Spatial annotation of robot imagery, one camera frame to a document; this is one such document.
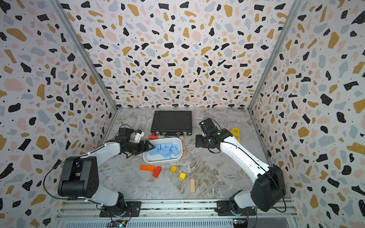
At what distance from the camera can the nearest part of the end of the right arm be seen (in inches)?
22.4

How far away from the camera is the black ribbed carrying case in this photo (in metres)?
1.02

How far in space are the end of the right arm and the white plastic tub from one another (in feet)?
0.71

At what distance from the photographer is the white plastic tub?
883 mm
